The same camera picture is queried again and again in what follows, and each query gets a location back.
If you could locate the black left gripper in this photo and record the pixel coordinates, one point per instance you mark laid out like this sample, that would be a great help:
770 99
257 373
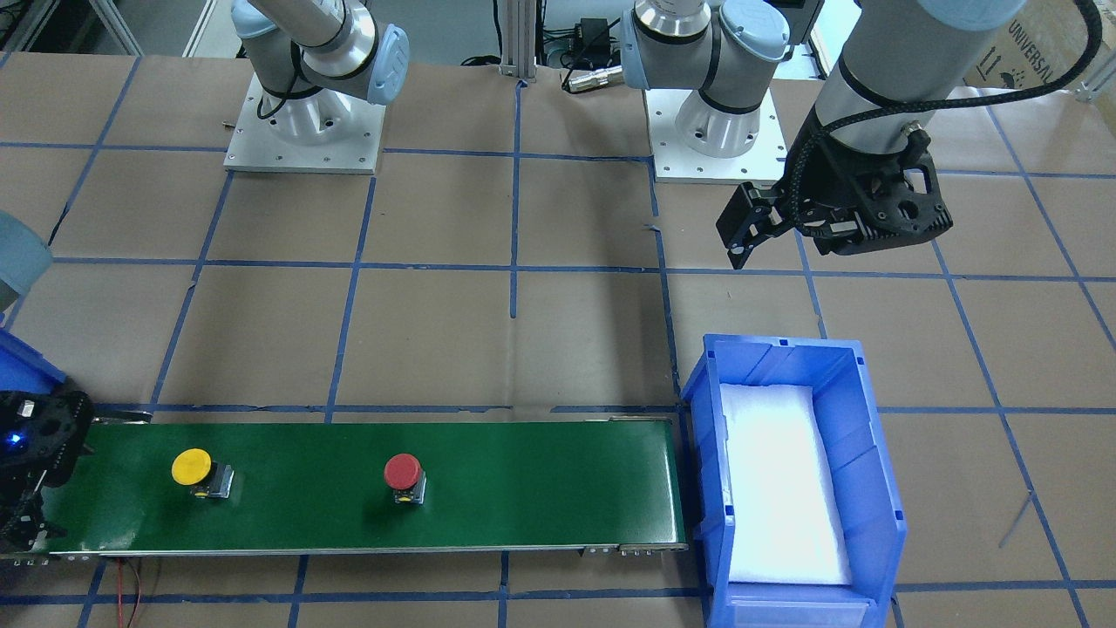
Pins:
839 179

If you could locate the blue destination bin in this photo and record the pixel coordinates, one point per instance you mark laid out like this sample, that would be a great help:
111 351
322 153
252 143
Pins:
25 369

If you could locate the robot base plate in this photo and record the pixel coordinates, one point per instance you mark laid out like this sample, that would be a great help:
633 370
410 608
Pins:
327 133
693 143

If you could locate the green conveyor belt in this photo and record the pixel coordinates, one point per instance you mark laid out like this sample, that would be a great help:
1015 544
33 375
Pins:
319 489

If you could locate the yellow push button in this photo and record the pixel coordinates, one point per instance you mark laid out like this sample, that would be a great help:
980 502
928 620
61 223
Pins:
203 476

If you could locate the white foam pad source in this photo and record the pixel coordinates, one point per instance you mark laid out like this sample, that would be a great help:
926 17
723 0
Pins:
788 528

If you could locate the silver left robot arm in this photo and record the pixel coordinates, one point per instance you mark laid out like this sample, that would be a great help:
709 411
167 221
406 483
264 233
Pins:
895 70

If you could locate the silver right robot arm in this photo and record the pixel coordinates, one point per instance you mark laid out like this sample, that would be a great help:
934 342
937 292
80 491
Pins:
307 48

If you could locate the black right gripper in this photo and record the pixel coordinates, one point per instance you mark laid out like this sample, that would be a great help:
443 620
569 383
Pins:
26 499

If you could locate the red push button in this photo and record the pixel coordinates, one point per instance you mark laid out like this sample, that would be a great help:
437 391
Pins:
405 477

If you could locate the blue source bin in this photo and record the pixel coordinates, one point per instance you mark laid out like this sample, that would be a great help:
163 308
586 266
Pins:
871 512

